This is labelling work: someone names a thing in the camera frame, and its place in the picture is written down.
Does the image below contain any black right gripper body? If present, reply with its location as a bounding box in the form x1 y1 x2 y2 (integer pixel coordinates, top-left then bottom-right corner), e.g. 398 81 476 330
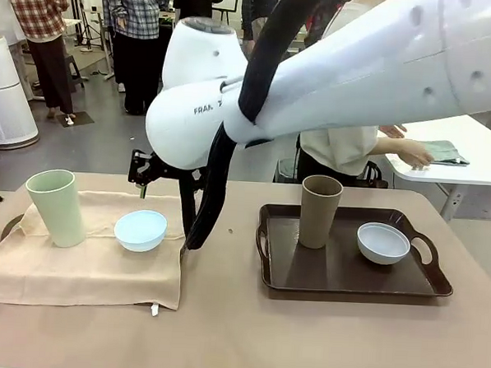
126 147 209 190

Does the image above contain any light blue bowl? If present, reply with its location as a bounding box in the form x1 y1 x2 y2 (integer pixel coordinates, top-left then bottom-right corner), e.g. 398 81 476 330
113 208 169 254

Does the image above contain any tall light green cup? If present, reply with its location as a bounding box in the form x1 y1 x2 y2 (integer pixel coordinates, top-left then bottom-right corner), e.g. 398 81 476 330
21 168 91 250

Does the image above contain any beige cloth mat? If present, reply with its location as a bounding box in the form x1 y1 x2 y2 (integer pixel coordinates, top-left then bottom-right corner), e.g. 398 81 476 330
0 185 188 319

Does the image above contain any tall brown cup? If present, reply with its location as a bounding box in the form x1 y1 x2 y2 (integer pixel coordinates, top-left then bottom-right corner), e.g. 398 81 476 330
299 174 345 251

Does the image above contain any white grey bowl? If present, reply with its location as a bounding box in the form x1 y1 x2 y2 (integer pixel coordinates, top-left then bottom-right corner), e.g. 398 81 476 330
355 221 412 267

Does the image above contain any teal cloth mat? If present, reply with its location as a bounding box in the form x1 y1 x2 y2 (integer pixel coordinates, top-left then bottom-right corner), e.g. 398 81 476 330
417 138 472 167

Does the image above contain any person's right forearm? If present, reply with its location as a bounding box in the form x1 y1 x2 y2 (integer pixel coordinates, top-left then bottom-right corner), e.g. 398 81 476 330
370 138 401 157

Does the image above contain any dark brown serving tray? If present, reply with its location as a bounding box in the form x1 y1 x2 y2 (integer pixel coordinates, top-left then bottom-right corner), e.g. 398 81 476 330
252 202 458 300
0 212 26 240

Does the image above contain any person's left hand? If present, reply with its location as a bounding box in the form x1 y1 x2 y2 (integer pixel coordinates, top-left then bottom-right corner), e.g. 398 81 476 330
378 123 409 140

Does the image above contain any person's right hand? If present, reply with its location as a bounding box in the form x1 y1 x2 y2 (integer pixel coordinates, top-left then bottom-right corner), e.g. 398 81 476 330
396 138 435 168

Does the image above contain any black floor plate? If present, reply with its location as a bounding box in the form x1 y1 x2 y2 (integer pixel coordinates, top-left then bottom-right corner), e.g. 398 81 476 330
57 109 96 126

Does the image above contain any white air purifier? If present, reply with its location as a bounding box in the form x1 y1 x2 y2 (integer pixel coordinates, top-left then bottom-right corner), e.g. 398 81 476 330
0 35 44 147

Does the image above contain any black step stool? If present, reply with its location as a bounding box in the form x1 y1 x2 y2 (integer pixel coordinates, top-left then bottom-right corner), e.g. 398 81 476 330
63 53 90 88

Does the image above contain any bystander in blue plaid shirt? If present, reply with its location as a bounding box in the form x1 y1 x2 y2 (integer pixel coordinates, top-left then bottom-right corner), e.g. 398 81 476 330
93 0 174 117

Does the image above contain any bystander in black top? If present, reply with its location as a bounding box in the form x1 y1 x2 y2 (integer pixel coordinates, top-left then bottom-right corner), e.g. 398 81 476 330
172 0 224 24

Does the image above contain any bystander in beige trousers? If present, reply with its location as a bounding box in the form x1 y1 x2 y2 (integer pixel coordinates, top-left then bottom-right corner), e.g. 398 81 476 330
239 0 280 43

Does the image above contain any bystander in red plaid shirt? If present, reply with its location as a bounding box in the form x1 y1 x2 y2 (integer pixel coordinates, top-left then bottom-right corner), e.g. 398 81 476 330
0 0 81 124

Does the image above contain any person in cream t-shirt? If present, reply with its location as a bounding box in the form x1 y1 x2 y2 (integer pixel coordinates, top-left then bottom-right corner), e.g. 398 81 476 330
295 123 379 189

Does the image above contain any white side table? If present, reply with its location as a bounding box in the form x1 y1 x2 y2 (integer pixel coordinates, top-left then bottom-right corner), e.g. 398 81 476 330
382 110 491 225

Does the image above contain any black braided cable sleeve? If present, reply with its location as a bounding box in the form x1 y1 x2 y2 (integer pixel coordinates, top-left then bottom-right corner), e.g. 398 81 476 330
175 0 322 258

